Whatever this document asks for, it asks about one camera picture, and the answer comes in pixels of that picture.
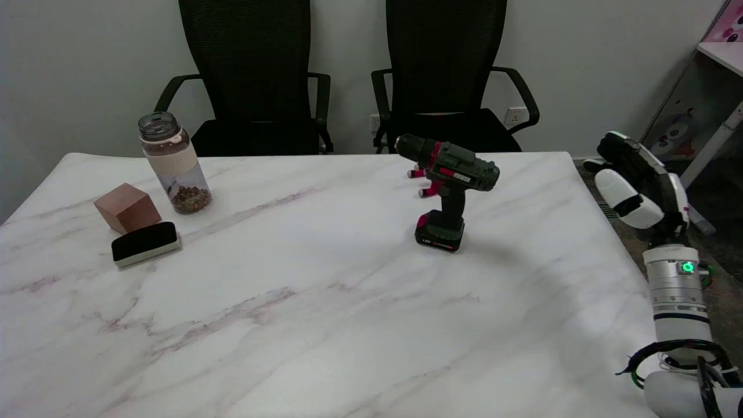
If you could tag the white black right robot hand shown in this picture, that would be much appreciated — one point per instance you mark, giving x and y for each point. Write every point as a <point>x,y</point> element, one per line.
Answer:
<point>633,206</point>

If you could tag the dark green power screwdriver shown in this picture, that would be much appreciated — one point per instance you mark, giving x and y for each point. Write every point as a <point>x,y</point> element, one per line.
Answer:
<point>464,171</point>

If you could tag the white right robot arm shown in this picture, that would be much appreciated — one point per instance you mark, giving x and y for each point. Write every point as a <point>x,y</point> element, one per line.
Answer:
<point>676,302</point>

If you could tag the floor vent grille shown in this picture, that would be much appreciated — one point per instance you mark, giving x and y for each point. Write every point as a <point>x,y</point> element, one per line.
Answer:
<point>606,209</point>

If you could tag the grey panel with cartoon print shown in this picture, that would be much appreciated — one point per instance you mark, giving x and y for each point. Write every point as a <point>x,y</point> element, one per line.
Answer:
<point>691,110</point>

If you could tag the pink cartoon poster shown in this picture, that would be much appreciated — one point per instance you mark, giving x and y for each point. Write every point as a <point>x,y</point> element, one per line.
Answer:
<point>728,23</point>

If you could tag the black mesh office chair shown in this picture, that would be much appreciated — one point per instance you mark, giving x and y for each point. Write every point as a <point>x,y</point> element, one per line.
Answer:
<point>249,69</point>
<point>444,69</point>

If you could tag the glass jar with nuts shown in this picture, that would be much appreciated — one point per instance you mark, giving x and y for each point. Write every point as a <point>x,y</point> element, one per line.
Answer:
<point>174,162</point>

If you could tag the black whiteboard eraser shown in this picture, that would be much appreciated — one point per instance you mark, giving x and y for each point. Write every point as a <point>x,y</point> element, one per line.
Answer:
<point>144,241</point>

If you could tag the brown wooden cube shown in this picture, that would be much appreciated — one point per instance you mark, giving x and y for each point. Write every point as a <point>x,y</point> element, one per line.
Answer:
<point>127,208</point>

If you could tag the white desk with metal frame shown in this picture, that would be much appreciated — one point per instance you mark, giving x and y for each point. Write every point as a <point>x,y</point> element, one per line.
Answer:
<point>720,133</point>

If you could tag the white wall power outlet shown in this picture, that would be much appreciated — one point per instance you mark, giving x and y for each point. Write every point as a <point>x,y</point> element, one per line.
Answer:
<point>515,116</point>
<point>374,122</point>

